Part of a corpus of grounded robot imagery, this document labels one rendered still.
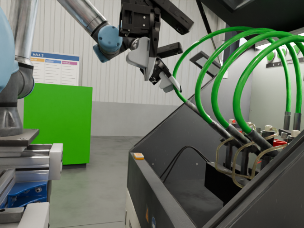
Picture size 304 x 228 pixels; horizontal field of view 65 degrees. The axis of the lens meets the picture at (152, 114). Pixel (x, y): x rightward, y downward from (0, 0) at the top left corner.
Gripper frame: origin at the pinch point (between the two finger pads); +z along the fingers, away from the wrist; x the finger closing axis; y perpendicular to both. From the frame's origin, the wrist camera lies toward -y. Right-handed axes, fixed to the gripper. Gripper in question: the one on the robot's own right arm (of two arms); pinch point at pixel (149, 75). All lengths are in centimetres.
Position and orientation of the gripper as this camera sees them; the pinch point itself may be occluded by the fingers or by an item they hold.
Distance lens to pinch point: 54.6
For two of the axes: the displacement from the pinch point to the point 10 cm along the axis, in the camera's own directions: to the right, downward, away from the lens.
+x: 2.3, 0.8, -9.7
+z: -0.6, 10.0, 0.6
